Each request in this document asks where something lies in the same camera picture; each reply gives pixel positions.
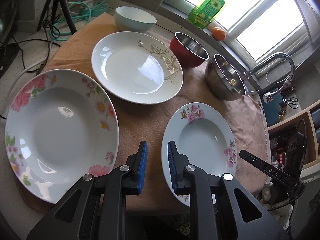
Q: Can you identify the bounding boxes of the plate with pink blossoms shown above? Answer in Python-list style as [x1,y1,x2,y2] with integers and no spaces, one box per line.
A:
[161,102,238,193]

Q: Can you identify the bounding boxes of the plate with pink roses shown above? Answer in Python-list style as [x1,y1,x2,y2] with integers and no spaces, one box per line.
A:
[5,69,119,204]

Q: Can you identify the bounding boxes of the large stainless steel bowl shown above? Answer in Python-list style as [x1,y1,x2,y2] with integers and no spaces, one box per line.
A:
[205,53,247,101]

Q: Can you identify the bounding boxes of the white plate gold leaf pattern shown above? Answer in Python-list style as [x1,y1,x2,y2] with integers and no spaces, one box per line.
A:
[91,31,183,105]

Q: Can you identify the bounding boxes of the red steel bowl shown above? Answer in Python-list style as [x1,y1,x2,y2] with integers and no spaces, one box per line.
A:
[169,31,209,68]

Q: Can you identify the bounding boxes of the light blue ceramic bowl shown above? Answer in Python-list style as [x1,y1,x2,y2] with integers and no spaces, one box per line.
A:
[114,6,157,33]

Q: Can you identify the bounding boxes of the chrome kitchen faucet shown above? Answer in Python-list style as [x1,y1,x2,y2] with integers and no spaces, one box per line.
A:
[240,52,296,103]

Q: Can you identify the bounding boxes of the white gloved right hand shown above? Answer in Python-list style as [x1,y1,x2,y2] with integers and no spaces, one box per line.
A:
[259,186,293,230]

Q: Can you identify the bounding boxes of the blue knife block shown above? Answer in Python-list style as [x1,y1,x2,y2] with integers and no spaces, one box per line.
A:
[260,93,283,127]

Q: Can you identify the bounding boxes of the scissors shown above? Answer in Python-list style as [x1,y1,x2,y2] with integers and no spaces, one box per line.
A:
[283,96,299,109]

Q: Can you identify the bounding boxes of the pink towel mat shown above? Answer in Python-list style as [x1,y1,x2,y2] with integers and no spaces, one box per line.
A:
[46,14,270,215]

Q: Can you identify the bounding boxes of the orange tangerine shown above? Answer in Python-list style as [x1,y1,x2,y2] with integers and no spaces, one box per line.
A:
[212,27,227,41]

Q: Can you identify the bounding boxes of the green dish soap bottle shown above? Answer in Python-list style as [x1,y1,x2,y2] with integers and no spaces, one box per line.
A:
[187,0,226,30]

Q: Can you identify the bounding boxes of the teal round power strip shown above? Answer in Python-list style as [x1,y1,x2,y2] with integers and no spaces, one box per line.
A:
[79,0,108,17]

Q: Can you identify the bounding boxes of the teal power cable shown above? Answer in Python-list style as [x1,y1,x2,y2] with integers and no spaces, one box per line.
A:
[48,0,133,43]

